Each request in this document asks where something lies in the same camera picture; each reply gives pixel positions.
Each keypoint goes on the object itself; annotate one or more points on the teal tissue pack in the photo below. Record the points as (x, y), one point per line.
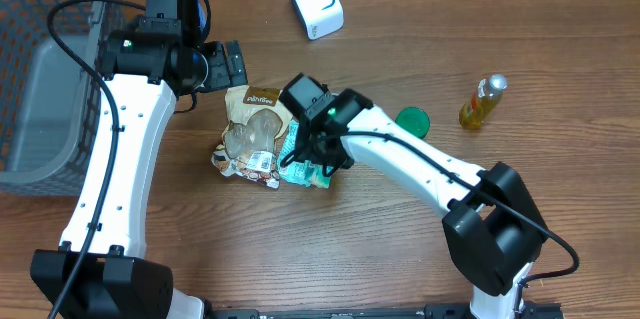
(312, 175)

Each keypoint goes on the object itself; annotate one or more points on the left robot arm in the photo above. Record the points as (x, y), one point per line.
(99, 269)

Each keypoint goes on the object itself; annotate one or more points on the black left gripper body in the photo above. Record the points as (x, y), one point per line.
(217, 77)

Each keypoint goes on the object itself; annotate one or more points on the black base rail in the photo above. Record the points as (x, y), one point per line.
(330, 314)

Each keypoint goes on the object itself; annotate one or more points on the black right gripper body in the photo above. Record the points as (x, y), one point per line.
(314, 152)

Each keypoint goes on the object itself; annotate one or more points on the white barcode scanner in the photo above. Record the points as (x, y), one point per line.
(320, 17)

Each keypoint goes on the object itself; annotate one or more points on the green lidded white jar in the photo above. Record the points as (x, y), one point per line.
(414, 120)

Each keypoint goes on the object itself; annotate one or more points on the yellow dish soap bottle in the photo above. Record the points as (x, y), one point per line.
(485, 98)

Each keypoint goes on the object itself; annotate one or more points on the grey plastic mesh basket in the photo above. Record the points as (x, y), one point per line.
(49, 105)

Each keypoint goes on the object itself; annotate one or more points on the teal wipes packet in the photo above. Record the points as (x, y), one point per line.
(292, 171)

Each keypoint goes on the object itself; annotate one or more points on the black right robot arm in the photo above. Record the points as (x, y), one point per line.
(493, 229)

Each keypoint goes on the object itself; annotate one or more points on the beige brown snack bag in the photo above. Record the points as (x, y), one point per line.
(256, 120)

